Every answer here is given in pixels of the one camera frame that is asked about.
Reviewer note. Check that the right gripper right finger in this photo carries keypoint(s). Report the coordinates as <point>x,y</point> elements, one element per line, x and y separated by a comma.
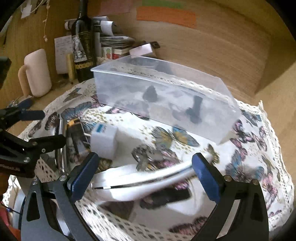
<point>250,221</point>

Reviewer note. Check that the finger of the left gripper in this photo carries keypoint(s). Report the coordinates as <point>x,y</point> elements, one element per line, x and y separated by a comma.
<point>42,145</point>
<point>20,112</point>

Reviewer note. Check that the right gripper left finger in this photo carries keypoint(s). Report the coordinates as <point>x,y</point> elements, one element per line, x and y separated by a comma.
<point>38,223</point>

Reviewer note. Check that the white curved remote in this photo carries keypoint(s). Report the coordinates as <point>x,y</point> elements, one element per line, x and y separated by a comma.
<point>125,183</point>

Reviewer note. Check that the white power adapter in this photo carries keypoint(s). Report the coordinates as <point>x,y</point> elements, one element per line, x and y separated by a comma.
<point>103,140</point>

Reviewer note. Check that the cream ceramic mug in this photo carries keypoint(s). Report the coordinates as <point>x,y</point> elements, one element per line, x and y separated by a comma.
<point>34,76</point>

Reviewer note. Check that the butterfly print tablecloth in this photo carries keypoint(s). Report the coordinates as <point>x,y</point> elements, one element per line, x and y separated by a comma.
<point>250,151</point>

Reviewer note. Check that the black gold lighter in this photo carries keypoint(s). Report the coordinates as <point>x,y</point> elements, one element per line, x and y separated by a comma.
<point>79,139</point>

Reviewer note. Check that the yellow candle stick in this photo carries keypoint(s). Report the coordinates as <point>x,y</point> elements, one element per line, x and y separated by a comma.
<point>70,67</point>

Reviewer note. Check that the white note paper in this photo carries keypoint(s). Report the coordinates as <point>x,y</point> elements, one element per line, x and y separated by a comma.
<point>63,47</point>

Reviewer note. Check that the dark wine bottle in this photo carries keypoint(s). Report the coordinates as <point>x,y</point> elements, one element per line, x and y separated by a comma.
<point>83,49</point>

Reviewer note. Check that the stack of books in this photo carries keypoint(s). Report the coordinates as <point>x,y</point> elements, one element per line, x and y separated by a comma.
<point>114,47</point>

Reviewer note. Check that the rolled magazine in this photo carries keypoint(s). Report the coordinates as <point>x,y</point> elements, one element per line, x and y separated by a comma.
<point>100,24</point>

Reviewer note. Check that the clear plastic storage box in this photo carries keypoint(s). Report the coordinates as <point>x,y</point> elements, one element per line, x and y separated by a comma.
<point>169,93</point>

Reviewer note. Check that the white paper tag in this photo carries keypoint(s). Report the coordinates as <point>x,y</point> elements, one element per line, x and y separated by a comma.
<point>143,50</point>

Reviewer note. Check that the pink sticky note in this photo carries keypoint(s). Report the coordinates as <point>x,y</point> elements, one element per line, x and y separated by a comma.
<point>113,7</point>

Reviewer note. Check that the orange sticky note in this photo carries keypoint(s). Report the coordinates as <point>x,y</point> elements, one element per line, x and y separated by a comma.
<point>167,15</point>

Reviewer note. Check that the green sticky note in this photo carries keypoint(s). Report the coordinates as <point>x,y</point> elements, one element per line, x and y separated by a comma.
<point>165,4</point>

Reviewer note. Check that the white charger with cable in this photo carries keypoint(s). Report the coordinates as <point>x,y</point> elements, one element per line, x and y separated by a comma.
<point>28,10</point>

